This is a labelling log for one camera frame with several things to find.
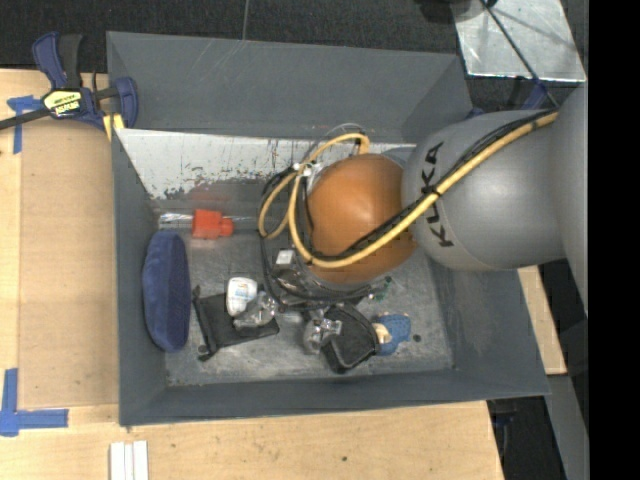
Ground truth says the red plastic block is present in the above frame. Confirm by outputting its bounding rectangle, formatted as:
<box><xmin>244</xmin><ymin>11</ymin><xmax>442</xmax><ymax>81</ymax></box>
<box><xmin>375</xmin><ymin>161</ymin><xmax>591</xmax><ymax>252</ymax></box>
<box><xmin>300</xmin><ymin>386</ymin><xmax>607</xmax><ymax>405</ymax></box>
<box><xmin>191</xmin><ymin>208</ymin><xmax>236</xmax><ymax>241</ymax></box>

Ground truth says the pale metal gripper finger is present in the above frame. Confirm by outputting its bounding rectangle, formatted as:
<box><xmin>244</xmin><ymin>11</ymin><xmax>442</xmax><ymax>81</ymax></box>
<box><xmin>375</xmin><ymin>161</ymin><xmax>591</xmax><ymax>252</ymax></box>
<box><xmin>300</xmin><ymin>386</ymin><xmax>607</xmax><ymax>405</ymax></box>
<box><xmin>248</xmin><ymin>290</ymin><xmax>280</xmax><ymax>330</ymax></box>
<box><xmin>302</xmin><ymin>316</ymin><xmax>344</xmax><ymax>355</ymax></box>

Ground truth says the blue toy figure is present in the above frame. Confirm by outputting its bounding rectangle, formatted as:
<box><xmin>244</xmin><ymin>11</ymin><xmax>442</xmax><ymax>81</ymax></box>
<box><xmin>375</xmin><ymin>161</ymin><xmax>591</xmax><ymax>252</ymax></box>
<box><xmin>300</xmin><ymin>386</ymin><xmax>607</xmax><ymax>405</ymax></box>
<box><xmin>372</xmin><ymin>313</ymin><xmax>413</xmax><ymax>357</ymax></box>

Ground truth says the black flat cloth pouch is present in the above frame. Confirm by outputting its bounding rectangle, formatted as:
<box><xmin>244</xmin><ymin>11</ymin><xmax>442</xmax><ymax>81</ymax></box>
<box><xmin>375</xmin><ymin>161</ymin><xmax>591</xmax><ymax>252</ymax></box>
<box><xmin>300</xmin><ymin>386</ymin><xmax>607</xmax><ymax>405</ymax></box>
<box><xmin>191</xmin><ymin>285</ymin><xmax>281</xmax><ymax>363</ymax></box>

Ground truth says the grey metal bin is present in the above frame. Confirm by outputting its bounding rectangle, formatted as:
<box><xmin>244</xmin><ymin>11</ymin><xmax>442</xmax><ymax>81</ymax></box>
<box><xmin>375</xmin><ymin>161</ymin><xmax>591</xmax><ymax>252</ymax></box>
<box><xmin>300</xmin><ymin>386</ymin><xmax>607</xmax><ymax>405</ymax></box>
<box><xmin>105</xmin><ymin>30</ymin><xmax>552</xmax><ymax>427</ymax></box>

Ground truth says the black mesh pouch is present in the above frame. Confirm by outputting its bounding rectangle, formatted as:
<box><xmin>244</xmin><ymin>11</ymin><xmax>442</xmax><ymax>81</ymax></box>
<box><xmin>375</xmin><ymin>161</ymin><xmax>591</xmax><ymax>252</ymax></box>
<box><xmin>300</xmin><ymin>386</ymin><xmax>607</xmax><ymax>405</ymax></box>
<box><xmin>319</xmin><ymin>304</ymin><xmax>382</xmax><ymax>375</ymax></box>

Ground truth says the blue oval cushion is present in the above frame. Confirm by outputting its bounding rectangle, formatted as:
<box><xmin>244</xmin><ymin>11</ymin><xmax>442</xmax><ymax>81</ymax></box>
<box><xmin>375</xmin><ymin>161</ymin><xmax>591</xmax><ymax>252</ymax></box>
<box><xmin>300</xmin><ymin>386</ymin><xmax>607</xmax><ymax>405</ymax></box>
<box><xmin>141</xmin><ymin>230</ymin><xmax>193</xmax><ymax>354</ymax></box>

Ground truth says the small white bottle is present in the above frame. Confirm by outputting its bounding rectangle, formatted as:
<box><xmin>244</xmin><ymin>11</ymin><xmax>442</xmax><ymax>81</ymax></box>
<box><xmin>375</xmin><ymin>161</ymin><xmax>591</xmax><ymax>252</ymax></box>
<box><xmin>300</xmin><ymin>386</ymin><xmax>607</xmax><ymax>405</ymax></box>
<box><xmin>226</xmin><ymin>276</ymin><xmax>260</xmax><ymax>318</ymax></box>

